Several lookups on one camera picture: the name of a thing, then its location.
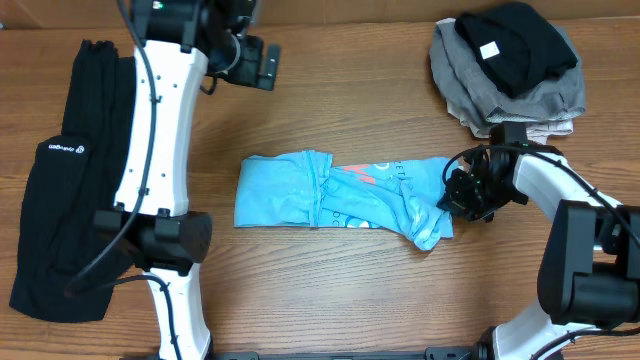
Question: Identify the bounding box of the light blue t-shirt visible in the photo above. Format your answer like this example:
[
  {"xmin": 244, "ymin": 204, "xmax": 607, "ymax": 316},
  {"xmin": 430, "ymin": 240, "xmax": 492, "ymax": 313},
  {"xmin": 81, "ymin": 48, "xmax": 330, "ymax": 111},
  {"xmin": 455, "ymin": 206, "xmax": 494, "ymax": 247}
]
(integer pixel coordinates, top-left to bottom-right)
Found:
[{"xmin": 234, "ymin": 150, "xmax": 454, "ymax": 251}]

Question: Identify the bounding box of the folded grey garment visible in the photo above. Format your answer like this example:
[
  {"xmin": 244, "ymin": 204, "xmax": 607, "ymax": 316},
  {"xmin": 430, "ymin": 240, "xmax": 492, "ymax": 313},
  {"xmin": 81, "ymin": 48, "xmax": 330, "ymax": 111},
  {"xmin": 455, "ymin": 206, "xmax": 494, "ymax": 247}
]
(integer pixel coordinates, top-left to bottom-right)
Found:
[{"xmin": 428, "ymin": 19, "xmax": 587, "ymax": 125}]

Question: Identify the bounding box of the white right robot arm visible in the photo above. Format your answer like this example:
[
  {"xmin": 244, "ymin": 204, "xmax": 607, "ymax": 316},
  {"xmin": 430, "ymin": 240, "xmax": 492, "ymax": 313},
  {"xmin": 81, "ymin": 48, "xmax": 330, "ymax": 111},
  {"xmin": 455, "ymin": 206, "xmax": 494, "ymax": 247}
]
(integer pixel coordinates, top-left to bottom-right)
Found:
[{"xmin": 425, "ymin": 122, "xmax": 639, "ymax": 360}]

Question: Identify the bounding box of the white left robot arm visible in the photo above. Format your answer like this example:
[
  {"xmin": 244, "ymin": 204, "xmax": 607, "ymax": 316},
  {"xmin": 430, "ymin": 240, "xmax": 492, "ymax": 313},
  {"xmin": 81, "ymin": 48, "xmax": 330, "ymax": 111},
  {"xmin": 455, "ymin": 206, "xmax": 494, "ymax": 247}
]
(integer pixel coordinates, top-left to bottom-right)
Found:
[{"xmin": 94, "ymin": 0, "xmax": 280, "ymax": 359}]

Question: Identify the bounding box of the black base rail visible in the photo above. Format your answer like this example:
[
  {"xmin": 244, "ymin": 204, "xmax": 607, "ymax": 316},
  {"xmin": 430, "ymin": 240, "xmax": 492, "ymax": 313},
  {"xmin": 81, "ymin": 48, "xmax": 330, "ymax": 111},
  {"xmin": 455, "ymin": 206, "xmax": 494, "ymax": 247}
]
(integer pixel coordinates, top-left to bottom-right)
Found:
[{"xmin": 119, "ymin": 344, "xmax": 564, "ymax": 360}]

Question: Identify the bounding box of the black garment at left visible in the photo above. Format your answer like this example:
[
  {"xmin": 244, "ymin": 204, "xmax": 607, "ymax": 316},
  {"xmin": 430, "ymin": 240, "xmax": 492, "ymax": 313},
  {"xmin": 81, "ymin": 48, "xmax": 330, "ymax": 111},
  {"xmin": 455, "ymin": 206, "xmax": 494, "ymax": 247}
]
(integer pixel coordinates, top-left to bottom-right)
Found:
[{"xmin": 9, "ymin": 40, "xmax": 136, "ymax": 323}]

